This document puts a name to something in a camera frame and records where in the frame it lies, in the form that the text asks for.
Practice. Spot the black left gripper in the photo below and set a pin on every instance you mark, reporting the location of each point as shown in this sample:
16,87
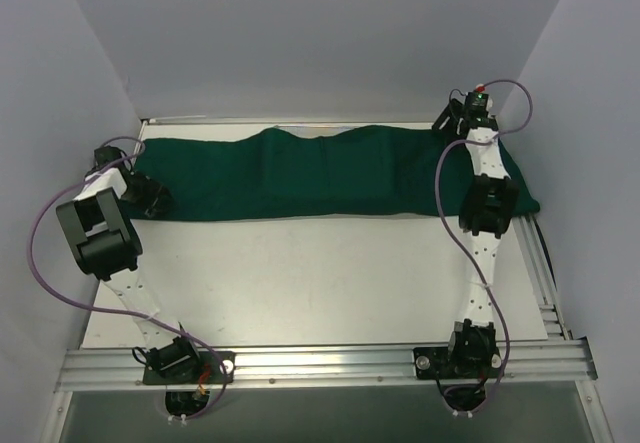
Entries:
151,196

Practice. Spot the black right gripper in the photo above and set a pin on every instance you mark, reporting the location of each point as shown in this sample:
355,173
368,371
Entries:
445,117

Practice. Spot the green surgical cloth kit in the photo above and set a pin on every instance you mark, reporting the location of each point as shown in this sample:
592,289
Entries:
372,170

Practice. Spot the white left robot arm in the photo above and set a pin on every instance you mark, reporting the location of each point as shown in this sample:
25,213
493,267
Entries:
104,243

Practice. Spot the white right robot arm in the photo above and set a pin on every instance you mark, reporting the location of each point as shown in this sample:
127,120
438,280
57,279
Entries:
484,217

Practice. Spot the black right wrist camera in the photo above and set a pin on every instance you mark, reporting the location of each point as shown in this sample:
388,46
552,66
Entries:
477,104

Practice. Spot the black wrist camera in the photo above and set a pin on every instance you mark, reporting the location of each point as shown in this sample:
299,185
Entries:
110,157
477,104

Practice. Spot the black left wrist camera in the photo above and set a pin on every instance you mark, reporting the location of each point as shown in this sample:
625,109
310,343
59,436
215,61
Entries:
110,157

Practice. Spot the back aluminium frame rail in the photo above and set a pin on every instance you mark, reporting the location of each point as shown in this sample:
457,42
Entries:
293,120

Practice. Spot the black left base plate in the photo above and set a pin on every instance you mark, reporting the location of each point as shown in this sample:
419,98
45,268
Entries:
171,366

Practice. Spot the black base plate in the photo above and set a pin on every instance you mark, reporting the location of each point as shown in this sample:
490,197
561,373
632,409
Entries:
171,366
439,362

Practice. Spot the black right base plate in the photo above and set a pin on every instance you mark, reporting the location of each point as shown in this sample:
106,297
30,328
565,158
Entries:
439,362

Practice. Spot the front aluminium frame rail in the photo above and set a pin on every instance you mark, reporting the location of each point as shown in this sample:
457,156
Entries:
325,367

